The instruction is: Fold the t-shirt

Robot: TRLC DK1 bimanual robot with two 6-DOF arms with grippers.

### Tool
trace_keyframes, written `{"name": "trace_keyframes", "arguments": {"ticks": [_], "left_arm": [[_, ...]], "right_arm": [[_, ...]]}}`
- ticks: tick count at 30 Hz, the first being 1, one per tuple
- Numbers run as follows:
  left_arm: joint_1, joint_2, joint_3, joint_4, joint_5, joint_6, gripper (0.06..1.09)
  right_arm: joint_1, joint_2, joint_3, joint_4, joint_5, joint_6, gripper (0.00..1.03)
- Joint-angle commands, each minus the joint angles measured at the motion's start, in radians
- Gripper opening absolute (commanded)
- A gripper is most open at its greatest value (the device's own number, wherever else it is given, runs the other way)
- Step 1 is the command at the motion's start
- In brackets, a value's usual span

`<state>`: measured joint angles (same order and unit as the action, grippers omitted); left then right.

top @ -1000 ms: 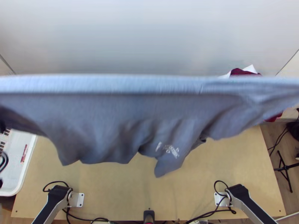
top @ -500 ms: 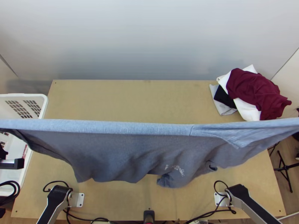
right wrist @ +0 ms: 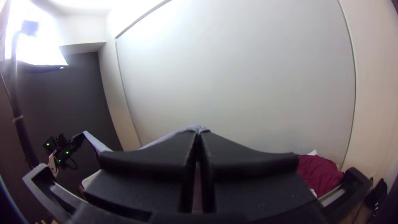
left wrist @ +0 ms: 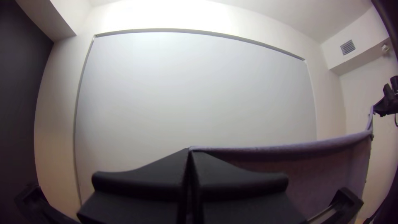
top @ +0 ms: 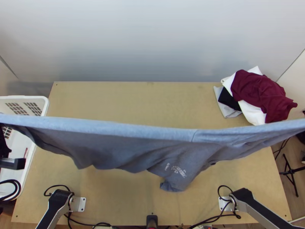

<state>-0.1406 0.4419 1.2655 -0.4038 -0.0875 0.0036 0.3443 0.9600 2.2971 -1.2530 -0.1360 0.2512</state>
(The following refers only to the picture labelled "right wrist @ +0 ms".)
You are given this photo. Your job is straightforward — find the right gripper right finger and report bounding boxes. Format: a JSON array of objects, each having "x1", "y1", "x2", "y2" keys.
[{"x1": 199, "y1": 130, "x2": 318, "y2": 220}]

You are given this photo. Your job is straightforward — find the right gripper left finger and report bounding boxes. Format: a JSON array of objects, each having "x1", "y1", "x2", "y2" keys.
[{"x1": 82, "y1": 130, "x2": 198, "y2": 218}]

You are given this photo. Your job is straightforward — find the blue t-shirt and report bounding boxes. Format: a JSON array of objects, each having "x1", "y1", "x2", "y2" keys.
[{"x1": 138, "y1": 125, "x2": 211, "y2": 151}]

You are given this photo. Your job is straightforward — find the maroon garment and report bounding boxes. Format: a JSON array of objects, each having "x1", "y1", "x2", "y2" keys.
[{"x1": 295, "y1": 154, "x2": 345, "y2": 198}]

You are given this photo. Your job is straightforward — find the studio light on black stand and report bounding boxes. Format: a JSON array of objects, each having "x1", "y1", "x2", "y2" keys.
[{"x1": 0, "y1": 18, "x2": 68, "y2": 170}]

